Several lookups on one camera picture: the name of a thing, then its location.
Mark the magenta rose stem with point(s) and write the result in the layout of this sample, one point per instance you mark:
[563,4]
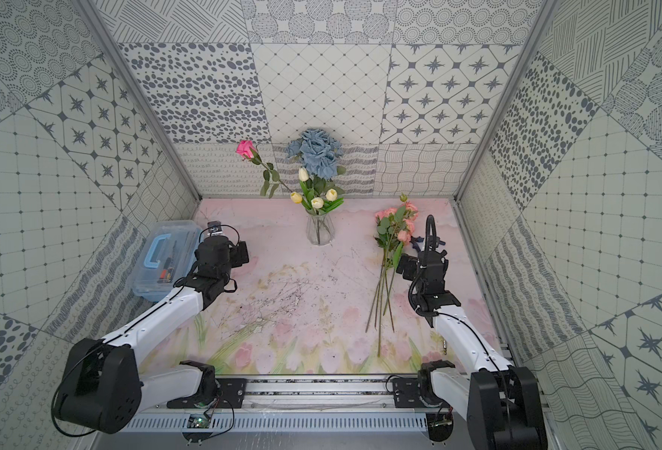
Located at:
[271,177]

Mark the clear glass vase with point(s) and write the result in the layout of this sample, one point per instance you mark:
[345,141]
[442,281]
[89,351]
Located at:
[320,229]

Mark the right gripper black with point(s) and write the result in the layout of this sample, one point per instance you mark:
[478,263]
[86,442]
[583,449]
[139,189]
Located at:
[411,263]

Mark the aluminium rail frame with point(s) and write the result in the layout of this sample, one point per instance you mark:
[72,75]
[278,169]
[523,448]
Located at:
[303,403]

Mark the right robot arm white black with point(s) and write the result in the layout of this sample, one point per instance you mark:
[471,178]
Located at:
[500,401]

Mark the clear blue tool box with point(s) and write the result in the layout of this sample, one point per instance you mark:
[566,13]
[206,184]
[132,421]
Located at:
[167,255]

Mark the pink tulip stem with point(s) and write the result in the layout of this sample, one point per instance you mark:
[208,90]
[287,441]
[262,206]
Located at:
[393,240]

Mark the yellow white tulip bunch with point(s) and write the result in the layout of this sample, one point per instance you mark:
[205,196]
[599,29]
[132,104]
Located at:
[318,195]

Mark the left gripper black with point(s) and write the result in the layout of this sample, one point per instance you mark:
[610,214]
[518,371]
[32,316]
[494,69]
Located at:
[238,253]

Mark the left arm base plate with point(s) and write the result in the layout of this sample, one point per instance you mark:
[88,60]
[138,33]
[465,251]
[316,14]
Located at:
[229,391]

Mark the blue hydrangea flower bunch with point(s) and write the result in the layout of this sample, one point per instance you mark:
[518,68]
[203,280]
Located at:
[318,152]

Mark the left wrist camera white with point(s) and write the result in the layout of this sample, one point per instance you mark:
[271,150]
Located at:
[214,228]

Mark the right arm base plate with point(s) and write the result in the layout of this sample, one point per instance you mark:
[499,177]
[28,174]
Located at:
[409,393]

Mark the light pink rose stem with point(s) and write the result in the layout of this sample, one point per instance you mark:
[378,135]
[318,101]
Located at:
[373,307]

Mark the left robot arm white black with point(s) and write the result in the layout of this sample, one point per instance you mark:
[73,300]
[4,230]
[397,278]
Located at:
[102,388]

